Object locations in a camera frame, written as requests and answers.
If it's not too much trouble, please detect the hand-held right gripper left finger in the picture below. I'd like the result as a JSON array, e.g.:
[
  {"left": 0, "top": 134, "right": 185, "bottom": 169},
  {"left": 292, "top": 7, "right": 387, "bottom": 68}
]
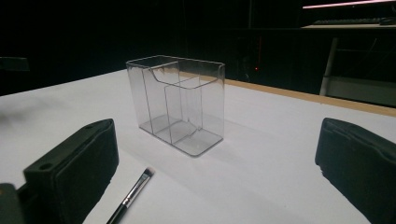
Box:
[{"left": 17, "top": 118, "right": 120, "bottom": 224}]

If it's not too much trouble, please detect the pink light strip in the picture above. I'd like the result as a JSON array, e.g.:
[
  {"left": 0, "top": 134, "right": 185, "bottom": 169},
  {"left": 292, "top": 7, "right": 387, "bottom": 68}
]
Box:
[{"left": 302, "top": 0, "right": 396, "bottom": 9}]

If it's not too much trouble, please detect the black makeup brush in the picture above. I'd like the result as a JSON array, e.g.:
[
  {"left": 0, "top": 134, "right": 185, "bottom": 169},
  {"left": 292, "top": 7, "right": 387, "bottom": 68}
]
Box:
[{"left": 106, "top": 166, "right": 156, "bottom": 224}]

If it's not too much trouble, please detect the clear plastic organizer box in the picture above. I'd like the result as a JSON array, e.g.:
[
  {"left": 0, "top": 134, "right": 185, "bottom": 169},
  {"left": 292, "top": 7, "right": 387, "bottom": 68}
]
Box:
[{"left": 125, "top": 54, "right": 226, "bottom": 158}]

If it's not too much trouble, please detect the black keyboard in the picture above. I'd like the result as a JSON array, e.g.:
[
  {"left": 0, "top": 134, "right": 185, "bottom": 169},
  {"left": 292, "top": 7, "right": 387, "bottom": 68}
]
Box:
[{"left": 312, "top": 17, "right": 396, "bottom": 26}]

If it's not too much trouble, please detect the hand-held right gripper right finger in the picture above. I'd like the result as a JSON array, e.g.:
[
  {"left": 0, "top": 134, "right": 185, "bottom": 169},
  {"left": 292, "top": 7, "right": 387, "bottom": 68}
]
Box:
[{"left": 314, "top": 117, "right": 396, "bottom": 224}]

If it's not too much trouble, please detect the white metal stand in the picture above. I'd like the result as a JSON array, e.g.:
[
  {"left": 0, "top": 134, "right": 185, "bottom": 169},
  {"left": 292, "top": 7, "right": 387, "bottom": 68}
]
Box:
[{"left": 319, "top": 36, "right": 340, "bottom": 97}]

